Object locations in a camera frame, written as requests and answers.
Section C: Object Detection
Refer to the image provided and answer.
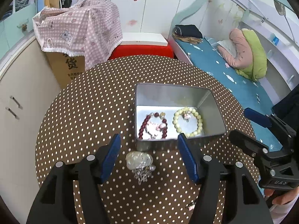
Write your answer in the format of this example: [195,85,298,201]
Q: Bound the cream bead bracelet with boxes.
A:
[172,106,204,138]

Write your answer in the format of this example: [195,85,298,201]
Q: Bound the dark red bead bracelet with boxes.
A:
[137,112,169,140]

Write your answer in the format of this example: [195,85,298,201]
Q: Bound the jade pendant silver chain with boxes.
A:
[125,151,157,185]

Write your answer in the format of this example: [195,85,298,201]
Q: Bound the person forearm pink sleeve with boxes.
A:
[270,199,296,224]

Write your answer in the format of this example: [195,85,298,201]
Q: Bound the person right hand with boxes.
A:
[264,187,299,205]

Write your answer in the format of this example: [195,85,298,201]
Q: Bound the blue patterned mattress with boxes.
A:
[169,38,282,151]

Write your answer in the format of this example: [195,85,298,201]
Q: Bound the pink and green quilt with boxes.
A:
[217,28,267,81]

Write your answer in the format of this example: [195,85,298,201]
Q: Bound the white pillow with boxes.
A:
[217,40,236,55]

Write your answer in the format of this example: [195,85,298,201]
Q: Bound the silver metal tin box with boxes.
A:
[135,83,226,151]

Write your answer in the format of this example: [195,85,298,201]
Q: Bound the brown polka dot tablecloth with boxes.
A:
[36,56,254,223]

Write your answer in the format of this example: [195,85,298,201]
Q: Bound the folded dark clothes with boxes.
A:
[172,25,203,45]

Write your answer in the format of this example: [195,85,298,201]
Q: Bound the beige cabinet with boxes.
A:
[0,34,62,206]

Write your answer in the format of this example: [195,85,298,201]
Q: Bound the white board on ottoman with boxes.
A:
[121,32,168,46]

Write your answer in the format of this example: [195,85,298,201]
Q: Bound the cardboard box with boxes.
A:
[46,52,85,89]

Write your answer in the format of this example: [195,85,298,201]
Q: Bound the red ottoman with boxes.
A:
[109,45,174,60]

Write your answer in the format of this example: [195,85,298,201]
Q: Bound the pink checkered cloth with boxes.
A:
[33,0,123,70]

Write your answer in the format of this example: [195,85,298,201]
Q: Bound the teal drawer unit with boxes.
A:
[0,4,36,59]

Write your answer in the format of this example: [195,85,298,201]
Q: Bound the cabinet handle upper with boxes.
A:
[10,96,23,109]

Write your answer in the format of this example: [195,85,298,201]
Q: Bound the cabinet handle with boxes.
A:
[10,96,23,109]
[5,107,19,120]

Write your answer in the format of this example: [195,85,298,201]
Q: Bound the cabinet handle lower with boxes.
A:
[5,107,19,120]

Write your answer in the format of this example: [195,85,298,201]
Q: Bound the teal bunk bed frame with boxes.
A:
[168,0,299,94]

